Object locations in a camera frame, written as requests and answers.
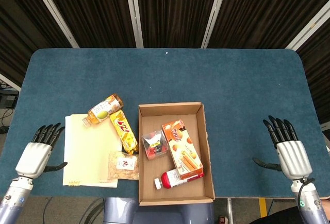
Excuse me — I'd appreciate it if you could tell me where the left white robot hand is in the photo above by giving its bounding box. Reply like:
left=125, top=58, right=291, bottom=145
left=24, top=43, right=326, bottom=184
left=14, top=123, right=68, bottom=179

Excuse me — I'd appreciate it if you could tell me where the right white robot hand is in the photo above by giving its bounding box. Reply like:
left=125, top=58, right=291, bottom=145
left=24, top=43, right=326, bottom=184
left=252, top=115, right=313, bottom=181

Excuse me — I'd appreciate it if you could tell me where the orange egg roll biscuit box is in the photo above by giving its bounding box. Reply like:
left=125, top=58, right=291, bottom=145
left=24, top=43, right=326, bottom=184
left=161, top=119, right=204, bottom=180

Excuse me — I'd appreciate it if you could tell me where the clear box of coffee capsules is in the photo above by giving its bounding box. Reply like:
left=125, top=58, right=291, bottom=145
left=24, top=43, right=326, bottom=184
left=141, top=129, right=170, bottom=161

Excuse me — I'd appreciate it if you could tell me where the red NFC juice bottle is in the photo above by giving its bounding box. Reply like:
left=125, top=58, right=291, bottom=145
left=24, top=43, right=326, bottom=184
left=154, top=168, right=205, bottom=190

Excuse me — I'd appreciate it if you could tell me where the dark equipment box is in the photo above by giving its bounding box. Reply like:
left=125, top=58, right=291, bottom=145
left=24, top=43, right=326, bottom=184
left=0, top=90, right=19, bottom=109

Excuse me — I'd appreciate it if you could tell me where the open brown cardboard box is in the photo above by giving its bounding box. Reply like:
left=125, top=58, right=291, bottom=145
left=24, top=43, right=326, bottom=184
left=138, top=102, right=216, bottom=206

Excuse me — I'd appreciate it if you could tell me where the clear bag of crumbly snack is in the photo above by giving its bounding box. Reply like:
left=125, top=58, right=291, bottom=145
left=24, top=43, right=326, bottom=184
left=107, top=151, right=140, bottom=181

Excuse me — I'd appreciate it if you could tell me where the gold foil snack packet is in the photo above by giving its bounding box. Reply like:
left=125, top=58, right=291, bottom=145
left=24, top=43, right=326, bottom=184
left=109, top=110, right=140, bottom=155

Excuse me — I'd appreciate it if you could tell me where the cream loose-leaf paper pad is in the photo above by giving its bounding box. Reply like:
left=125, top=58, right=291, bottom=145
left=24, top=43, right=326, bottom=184
left=62, top=114, right=123, bottom=188

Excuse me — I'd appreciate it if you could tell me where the metal table leg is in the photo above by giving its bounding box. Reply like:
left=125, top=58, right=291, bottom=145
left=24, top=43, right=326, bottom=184
left=226, top=198, right=234, bottom=224

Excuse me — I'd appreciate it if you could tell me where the blue-grey robot torso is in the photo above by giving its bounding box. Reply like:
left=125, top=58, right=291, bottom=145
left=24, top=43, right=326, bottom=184
left=103, top=197, right=215, bottom=224

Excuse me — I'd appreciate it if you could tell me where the dark pleated curtain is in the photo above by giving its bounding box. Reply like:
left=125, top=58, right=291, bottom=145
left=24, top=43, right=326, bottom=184
left=0, top=0, right=330, bottom=124

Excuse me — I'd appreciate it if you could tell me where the black floor cable bundle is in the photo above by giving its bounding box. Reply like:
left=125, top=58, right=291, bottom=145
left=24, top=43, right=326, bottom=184
left=78, top=197, right=105, bottom=224

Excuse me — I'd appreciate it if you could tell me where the white partition post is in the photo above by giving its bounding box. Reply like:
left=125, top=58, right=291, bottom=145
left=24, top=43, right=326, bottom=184
left=285, top=0, right=330, bottom=52
left=123, top=0, right=144, bottom=49
left=200, top=0, right=230, bottom=49
left=0, top=73, right=22, bottom=92
left=27, top=0, right=80, bottom=49

